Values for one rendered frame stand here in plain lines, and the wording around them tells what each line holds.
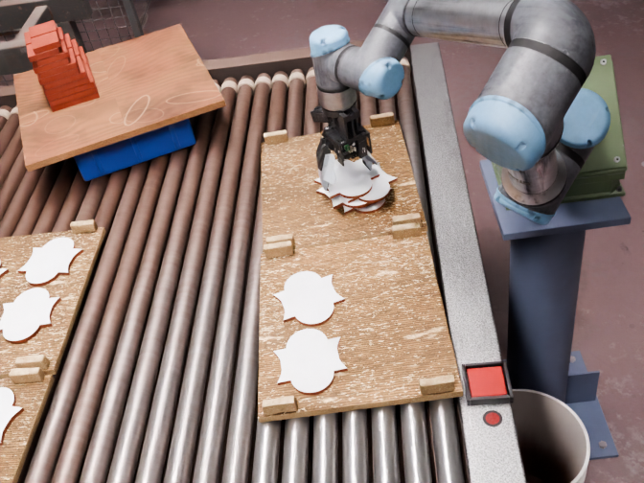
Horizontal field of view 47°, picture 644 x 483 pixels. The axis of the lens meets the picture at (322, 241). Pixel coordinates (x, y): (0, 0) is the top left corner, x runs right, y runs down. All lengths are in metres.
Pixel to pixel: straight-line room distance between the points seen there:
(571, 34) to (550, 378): 1.26
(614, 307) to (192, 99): 1.57
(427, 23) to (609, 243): 1.76
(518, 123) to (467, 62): 2.95
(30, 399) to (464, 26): 1.01
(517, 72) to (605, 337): 1.66
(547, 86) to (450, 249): 0.58
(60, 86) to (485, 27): 1.20
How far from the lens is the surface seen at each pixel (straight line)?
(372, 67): 1.35
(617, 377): 2.52
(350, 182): 1.62
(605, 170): 1.70
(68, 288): 1.67
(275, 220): 1.64
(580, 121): 1.46
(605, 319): 2.66
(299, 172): 1.77
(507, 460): 1.24
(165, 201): 1.82
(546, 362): 2.09
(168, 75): 2.08
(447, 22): 1.27
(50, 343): 1.57
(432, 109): 1.95
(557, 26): 1.07
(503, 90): 1.04
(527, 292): 1.90
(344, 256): 1.52
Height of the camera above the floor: 1.98
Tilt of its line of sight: 42 degrees down
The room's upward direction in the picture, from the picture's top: 12 degrees counter-clockwise
